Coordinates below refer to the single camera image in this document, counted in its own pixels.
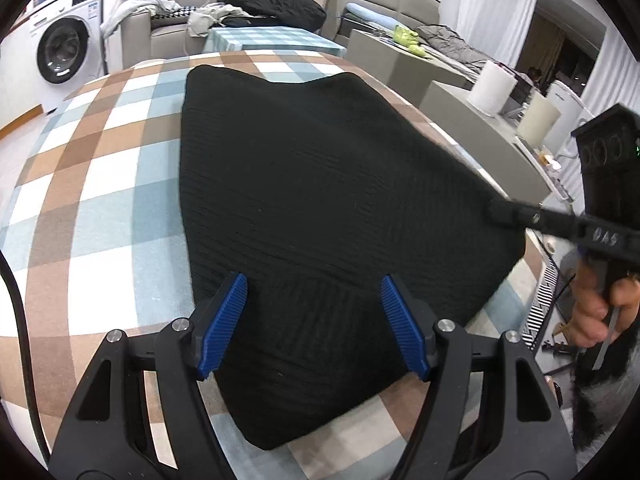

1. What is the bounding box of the white cloth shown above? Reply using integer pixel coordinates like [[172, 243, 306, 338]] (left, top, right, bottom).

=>
[[100, 0, 183, 38]]

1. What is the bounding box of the white washing machine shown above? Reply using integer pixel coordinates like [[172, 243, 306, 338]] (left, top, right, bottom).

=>
[[22, 0, 108, 113]]

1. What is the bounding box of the light grey garment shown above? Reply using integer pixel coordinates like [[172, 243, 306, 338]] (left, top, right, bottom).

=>
[[186, 4, 261, 38]]

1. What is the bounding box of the person's right forearm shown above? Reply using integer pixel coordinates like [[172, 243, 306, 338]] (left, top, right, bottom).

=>
[[570, 325, 640, 453]]

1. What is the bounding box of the black knit sweater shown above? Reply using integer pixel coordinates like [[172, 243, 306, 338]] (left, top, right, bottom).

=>
[[178, 64, 527, 451]]

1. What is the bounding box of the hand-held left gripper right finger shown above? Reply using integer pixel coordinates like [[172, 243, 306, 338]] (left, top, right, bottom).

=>
[[381, 273, 579, 480]]

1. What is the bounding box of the black white striped rug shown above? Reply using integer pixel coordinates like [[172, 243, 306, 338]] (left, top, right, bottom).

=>
[[520, 255, 562, 352]]

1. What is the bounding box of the grey quilt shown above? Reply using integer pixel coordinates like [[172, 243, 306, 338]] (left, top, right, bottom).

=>
[[415, 25, 489, 79]]

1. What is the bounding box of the cream cylinder lamp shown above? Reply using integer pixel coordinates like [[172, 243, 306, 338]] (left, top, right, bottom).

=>
[[516, 91, 562, 147]]

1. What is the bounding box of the beige sofa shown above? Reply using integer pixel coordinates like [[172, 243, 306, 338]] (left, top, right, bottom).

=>
[[122, 0, 341, 68]]

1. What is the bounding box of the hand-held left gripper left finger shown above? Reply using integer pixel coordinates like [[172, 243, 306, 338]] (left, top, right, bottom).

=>
[[47, 272, 249, 480]]

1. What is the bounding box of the white paper towel roll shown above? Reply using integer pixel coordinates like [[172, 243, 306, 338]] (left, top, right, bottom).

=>
[[470, 60, 520, 117]]

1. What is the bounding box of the white appliance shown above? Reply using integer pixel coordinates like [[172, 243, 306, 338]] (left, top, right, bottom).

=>
[[545, 80, 597, 162]]

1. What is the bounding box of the green plush toy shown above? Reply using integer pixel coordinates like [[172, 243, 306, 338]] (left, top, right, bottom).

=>
[[392, 25, 427, 58]]

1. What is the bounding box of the black white checkered pillow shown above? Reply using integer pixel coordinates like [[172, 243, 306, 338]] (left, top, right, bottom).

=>
[[150, 4, 201, 24]]

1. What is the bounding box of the white curtain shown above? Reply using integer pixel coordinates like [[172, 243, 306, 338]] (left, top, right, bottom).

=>
[[440, 0, 543, 68], [575, 7, 640, 126]]

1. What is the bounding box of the grey bench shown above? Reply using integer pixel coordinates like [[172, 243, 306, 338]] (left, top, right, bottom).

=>
[[346, 29, 482, 107]]

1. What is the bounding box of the plaid blanket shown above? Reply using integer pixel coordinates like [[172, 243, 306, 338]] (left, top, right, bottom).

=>
[[0, 50, 557, 480]]

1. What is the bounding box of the black quilted jacket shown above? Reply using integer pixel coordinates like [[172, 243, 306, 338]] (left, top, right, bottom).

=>
[[217, 0, 328, 31]]

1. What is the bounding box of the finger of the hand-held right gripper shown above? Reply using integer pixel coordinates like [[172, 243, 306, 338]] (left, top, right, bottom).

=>
[[487, 197, 585, 242]]

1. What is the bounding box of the person's right hand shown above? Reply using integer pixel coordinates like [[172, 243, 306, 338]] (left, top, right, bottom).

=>
[[567, 255, 640, 349]]

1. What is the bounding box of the black cable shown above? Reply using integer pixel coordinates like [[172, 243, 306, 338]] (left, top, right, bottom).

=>
[[0, 250, 51, 456]]

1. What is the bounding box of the teal plaid cloth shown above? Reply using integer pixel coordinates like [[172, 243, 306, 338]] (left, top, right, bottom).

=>
[[202, 26, 347, 59]]

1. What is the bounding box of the light blue pillow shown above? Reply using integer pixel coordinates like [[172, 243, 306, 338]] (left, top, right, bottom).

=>
[[346, 2, 396, 29]]

